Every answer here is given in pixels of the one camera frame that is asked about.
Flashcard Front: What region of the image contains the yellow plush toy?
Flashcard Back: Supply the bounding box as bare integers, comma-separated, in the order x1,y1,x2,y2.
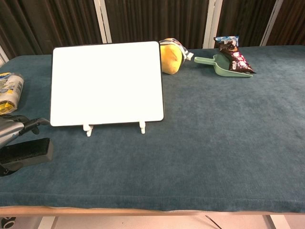
159,37,193,75

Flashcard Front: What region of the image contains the green plastic dustpan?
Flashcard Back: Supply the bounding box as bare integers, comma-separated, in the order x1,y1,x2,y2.
193,54,253,79

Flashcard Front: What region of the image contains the black sponge block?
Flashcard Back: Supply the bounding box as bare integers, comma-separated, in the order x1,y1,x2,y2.
0,137,54,167

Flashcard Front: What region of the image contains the black caster wheel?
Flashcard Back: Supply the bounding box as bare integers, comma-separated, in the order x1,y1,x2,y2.
0,216,17,229

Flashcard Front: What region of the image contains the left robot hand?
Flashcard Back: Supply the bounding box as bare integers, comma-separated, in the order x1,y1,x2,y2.
0,114,51,177

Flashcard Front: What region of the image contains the yellow and white snack bag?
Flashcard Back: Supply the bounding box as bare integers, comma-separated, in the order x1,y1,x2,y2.
0,72,25,116

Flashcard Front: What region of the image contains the white board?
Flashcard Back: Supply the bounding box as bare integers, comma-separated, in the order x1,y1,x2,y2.
49,41,165,127

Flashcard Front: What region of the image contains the dark pleated curtain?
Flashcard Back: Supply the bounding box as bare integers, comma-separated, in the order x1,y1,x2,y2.
0,0,305,60

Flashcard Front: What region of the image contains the teal table cloth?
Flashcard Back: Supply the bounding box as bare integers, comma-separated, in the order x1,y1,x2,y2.
0,49,305,213

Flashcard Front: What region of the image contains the dark snack bag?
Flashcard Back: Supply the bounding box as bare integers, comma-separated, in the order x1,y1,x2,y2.
213,35,256,74

